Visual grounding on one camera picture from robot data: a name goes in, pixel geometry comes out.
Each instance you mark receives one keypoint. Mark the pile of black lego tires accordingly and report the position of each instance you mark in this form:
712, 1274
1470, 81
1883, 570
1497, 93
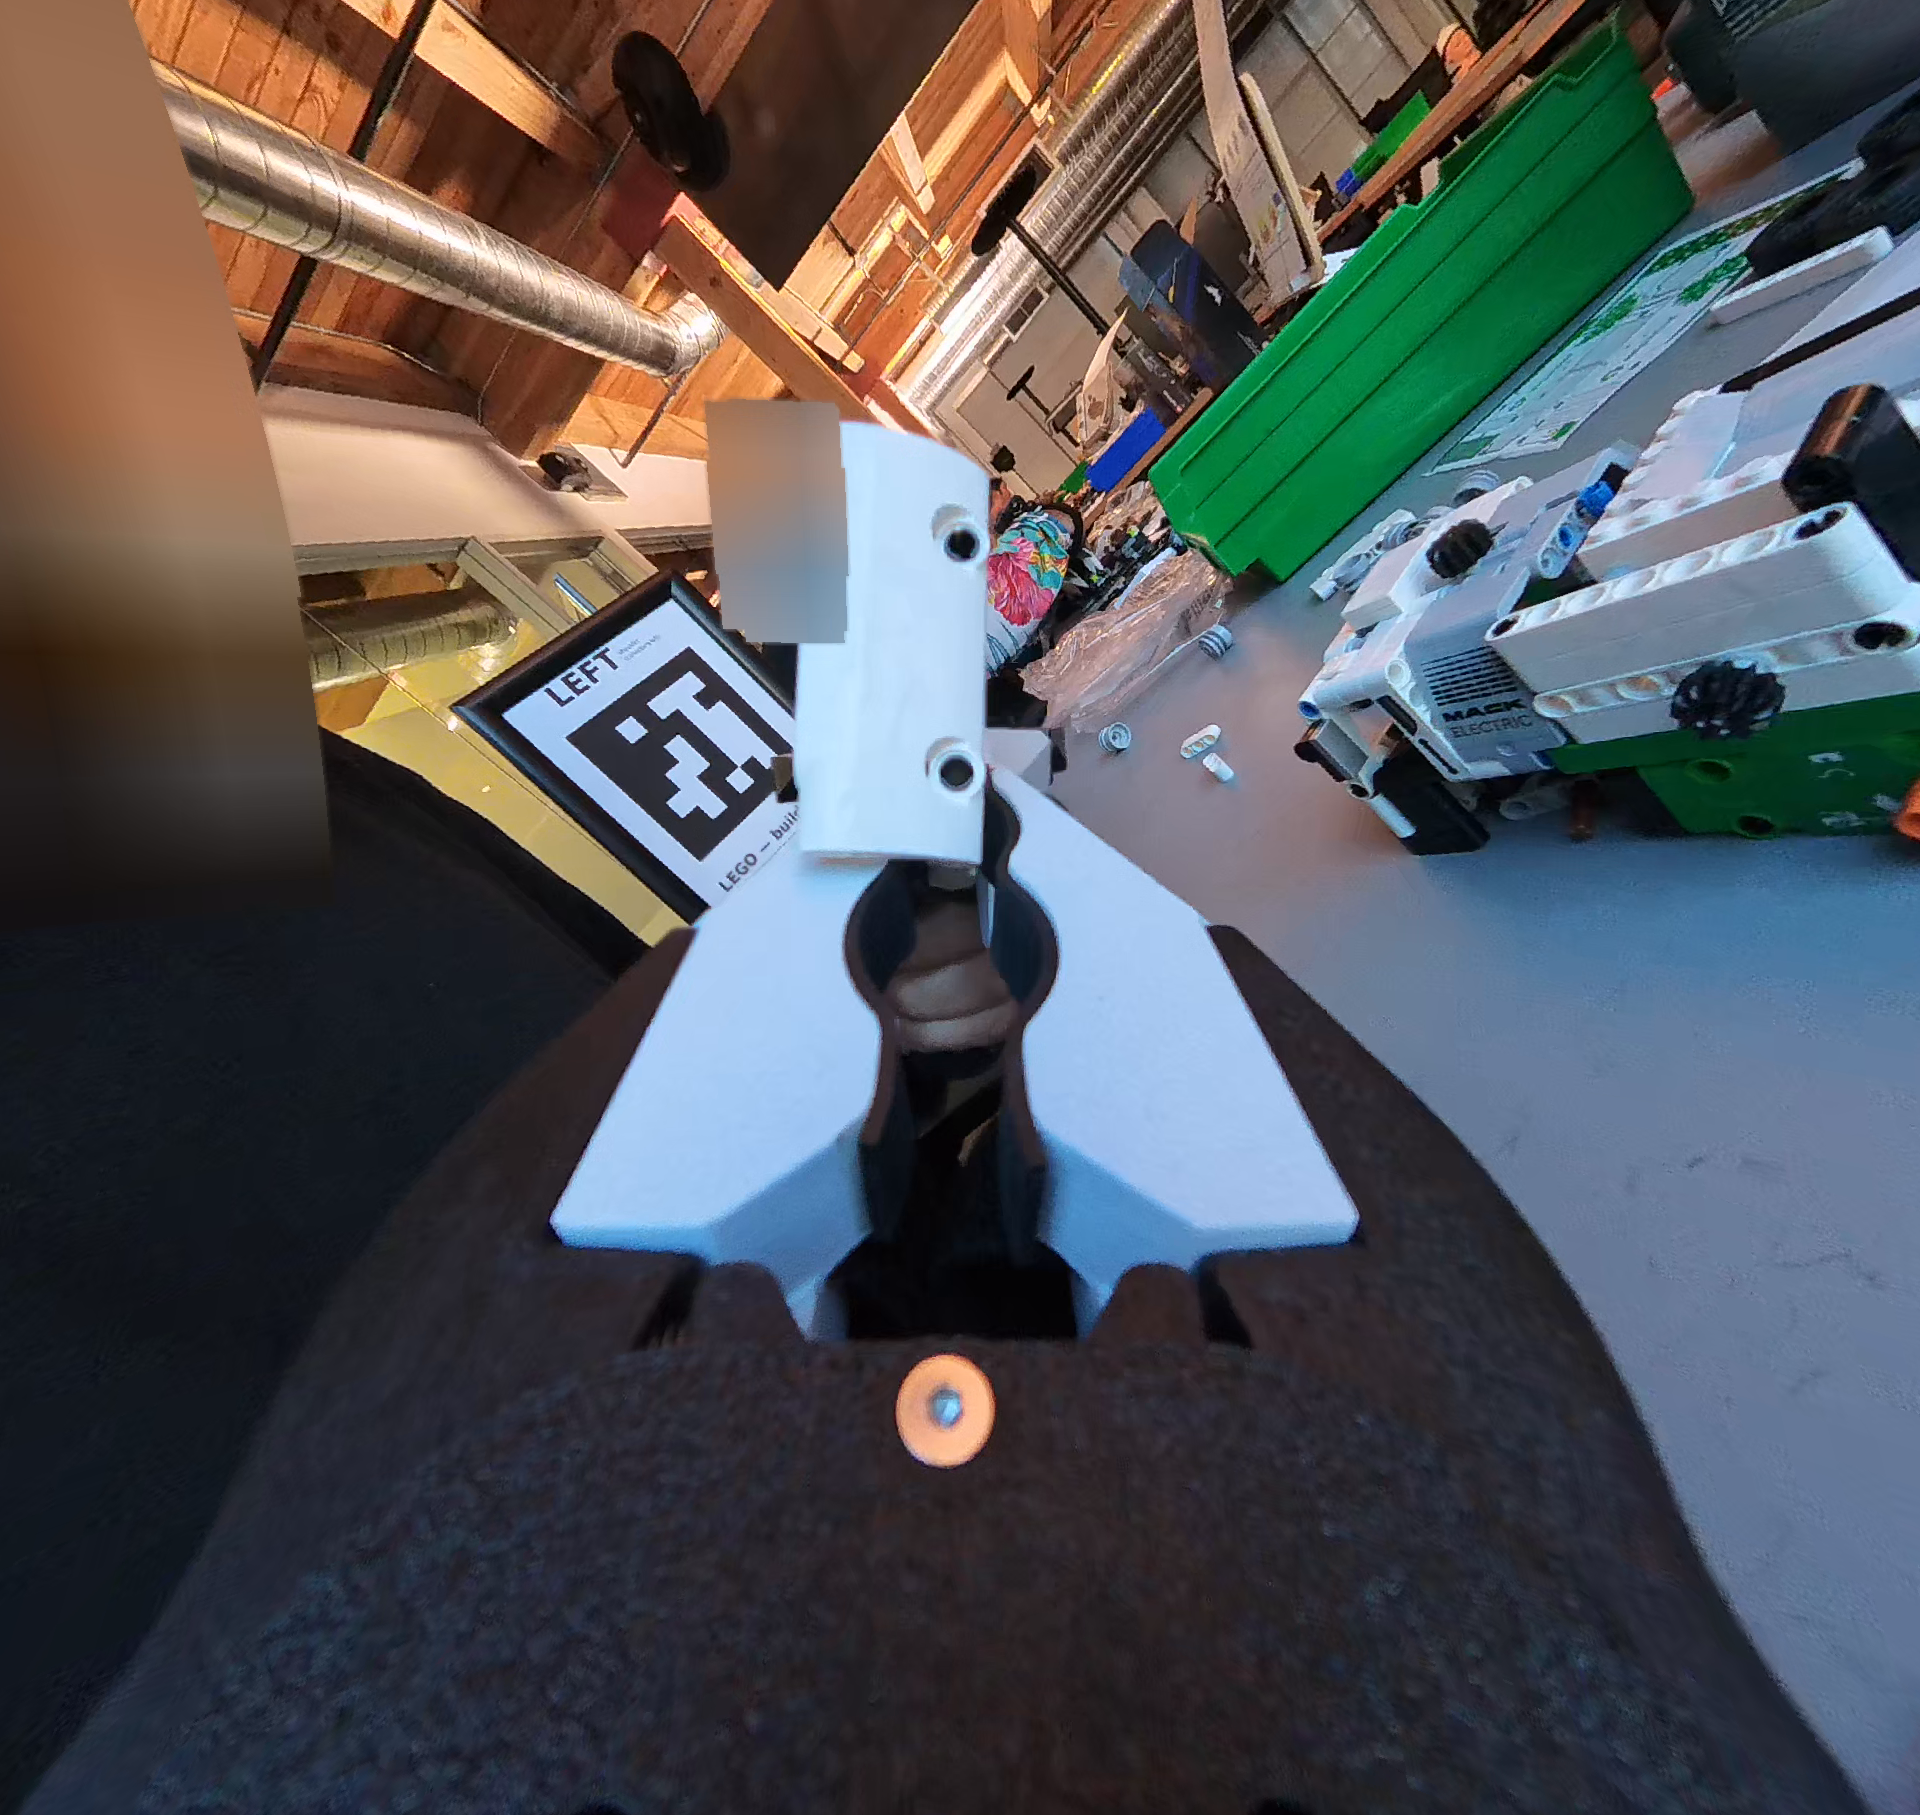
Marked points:
1845, 204

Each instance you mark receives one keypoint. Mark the wooden background table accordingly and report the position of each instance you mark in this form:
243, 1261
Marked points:
1485, 60

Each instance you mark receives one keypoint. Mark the small ceiling-mounted device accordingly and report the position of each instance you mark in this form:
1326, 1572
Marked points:
578, 471

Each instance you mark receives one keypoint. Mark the another person's forearm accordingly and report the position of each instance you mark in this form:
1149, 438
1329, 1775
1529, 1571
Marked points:
1028, 570

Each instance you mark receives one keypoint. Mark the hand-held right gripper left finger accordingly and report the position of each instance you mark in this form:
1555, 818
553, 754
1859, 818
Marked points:
720, 1097

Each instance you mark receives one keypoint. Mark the green printed sticker sheet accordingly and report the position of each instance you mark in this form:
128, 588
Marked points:
1620, 330

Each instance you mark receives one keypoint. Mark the white lego connector block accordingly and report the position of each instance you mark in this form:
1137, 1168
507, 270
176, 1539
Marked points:
1357, 554
1196, 743

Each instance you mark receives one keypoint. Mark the partly built lego truck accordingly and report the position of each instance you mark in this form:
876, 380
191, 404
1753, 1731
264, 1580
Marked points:
1620, 644

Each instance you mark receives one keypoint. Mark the dark blue standing banner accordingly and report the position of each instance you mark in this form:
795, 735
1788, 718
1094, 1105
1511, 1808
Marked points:
1192, 300

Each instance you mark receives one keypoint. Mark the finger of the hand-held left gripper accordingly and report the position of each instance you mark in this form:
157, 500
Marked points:
1020, 756

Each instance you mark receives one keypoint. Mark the white curved lego panel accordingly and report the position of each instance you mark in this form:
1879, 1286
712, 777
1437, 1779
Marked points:
899, 705

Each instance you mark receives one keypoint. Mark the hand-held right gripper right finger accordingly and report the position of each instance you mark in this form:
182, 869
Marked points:
1170, 1097

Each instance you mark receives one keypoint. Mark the round black ceiling fixture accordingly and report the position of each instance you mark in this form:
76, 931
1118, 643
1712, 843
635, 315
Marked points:
670, 110
1003, 210

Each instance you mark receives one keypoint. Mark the blue plastic bin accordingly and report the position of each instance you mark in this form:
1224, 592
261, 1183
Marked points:
1128, 449

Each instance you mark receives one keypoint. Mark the white standing poster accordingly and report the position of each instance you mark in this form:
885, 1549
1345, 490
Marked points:
1254, 91

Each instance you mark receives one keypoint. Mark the dark hanging ceiling panel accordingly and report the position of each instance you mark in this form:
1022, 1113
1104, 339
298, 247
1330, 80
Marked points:
870, 60

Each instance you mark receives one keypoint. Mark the black lego set box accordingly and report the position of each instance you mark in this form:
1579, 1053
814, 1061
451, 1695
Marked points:
1798, 0

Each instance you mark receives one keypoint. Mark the black ceiling pipe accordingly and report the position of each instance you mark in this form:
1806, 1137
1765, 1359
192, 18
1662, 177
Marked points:
359, 150

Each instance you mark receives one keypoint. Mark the silver ventilation duct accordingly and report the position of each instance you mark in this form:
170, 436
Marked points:
1080, 150
420, 233
403, 641

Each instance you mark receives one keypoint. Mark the clear plastic bag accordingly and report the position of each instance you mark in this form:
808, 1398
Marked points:
1126, 638

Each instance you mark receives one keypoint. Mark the white lego beam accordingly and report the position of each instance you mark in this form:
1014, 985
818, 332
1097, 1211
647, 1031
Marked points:
1798, 276

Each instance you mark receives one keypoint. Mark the person's left hand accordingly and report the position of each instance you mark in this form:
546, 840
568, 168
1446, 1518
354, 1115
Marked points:
948, 997

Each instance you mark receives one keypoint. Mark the black floor lamp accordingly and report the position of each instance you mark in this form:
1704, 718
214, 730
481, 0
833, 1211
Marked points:
1036, 398

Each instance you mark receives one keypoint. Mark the green plastic bin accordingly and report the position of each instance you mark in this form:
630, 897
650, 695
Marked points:
1409, 315

